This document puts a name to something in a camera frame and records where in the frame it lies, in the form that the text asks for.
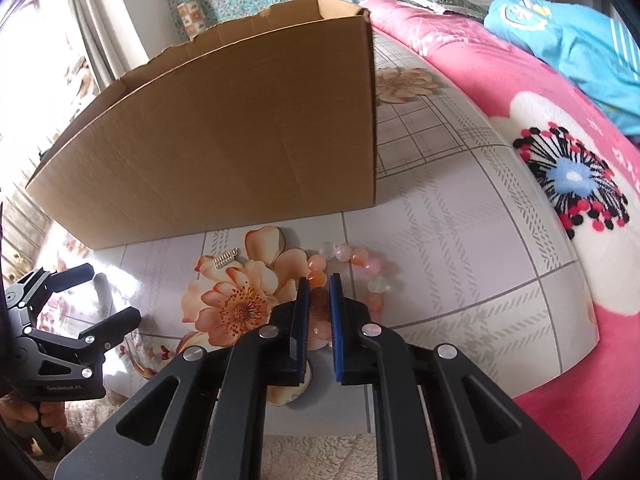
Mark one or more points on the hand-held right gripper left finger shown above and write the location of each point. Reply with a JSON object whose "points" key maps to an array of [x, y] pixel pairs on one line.
{"points": [[302, 330]]}

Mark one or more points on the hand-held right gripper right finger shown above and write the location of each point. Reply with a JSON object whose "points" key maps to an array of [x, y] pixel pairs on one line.
{"points": [[336, 330]]}

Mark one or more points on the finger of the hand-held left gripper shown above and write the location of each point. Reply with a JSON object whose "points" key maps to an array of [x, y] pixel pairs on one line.
{"points": [[70, 277], [115, 325]]}

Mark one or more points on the brown cardboard box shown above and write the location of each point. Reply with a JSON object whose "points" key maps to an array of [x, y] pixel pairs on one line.
{"points": [[225, 135]]}

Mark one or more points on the person's left hand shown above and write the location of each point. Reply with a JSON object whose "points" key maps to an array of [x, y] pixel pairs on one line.
{"points": [[45, 415]]}

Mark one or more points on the wooden plank fence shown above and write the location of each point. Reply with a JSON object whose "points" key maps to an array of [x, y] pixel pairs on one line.
{"points": [[20, 225]]}

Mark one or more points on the small metal spring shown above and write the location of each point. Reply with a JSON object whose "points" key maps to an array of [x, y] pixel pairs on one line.
{"points": [[226, 258]]}

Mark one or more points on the cream fluffy rug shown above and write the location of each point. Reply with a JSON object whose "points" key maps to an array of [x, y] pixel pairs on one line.
{"points": [[315, 455]]}

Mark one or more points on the grey curtain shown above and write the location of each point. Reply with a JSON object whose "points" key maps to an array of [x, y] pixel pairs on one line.
{"points": [[100, 20]]}

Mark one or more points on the rolled patterned mat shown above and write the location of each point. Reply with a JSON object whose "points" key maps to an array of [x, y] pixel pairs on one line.
{"points": [[192, 20]]}

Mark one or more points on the pink flower blanket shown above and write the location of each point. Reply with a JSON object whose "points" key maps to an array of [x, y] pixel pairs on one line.
{"points": [[500, 85]]}

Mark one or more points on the grey patterned pillow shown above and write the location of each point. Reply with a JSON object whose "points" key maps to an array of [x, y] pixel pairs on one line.
{"points": [[440, 1]]}

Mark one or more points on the blue printed cloth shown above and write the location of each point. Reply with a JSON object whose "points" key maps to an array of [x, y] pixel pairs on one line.
{"points": [[575, 45]]}

